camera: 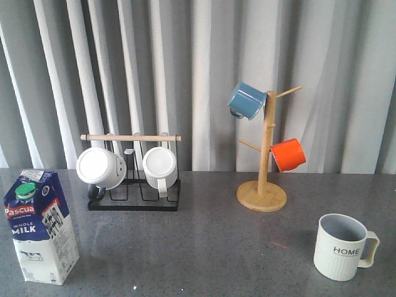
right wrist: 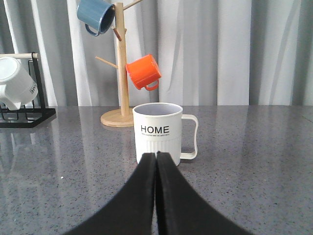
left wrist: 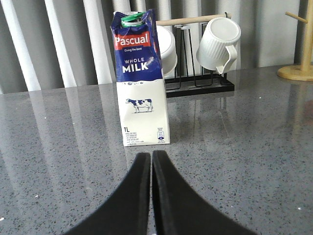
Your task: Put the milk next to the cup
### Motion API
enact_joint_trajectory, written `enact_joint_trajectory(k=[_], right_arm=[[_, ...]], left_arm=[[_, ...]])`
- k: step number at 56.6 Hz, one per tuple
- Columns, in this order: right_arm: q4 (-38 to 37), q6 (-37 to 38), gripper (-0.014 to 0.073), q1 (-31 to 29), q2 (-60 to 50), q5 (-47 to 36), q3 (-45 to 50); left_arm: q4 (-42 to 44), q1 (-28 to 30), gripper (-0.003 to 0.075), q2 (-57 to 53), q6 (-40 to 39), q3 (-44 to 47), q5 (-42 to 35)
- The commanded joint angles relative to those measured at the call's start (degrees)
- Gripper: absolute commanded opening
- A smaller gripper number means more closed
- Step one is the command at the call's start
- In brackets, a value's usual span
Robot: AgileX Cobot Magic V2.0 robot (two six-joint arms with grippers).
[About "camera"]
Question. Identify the blue enamel mug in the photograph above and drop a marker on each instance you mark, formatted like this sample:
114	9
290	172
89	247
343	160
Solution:
246	101

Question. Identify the wooden mug tree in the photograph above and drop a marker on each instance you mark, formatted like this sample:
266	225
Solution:
261	195

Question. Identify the blue white milk carton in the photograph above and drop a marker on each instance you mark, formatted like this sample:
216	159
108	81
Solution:
41	225

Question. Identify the grey pleated curtain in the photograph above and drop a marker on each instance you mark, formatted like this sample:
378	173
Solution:
168	67

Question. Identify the white ribbed mug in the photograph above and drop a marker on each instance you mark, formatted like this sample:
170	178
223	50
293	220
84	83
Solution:
160	168

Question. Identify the cream HOME mug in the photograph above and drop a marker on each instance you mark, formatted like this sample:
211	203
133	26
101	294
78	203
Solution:
343	244

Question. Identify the white smiley face mug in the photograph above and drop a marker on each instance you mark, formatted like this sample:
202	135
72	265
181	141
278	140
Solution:
101	169

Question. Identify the black wire mug rack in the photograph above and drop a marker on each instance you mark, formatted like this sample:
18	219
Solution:
134	193

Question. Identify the orange enamel mug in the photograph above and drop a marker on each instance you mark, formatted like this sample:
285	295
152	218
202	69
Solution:
288	155

